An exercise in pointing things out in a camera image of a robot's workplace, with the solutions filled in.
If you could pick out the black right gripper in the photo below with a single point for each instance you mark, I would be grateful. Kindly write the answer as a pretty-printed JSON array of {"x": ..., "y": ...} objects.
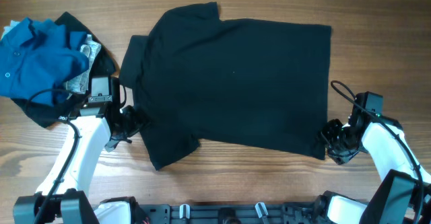
[{"x": 327, "y": 132}]

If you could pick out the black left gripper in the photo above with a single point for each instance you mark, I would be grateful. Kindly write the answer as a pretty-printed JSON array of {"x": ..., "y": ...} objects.
[{"x": 130, "y": 111}]

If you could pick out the black polo shirt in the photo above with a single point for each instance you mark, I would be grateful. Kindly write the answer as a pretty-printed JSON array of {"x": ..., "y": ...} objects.
[{"x": 249, "y": 82}]

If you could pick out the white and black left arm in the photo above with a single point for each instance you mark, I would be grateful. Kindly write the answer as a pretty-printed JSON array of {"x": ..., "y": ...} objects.
[{"x": 63, "y": 193}]

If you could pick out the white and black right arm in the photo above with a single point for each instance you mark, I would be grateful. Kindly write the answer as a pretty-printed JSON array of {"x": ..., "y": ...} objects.
[{"x": 405, "y": 184}]

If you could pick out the black shirt in pile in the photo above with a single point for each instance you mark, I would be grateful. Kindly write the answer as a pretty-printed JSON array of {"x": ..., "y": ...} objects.
[{"x": 103, "y": 65}]

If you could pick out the blue polo shirt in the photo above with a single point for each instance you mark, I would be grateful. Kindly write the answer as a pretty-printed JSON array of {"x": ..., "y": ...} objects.
[{"x": 40, "y": 58}]

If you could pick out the white garment under pile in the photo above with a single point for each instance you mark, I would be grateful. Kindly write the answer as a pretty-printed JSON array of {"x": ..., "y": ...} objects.
[{"x": 8, "y": 31}]

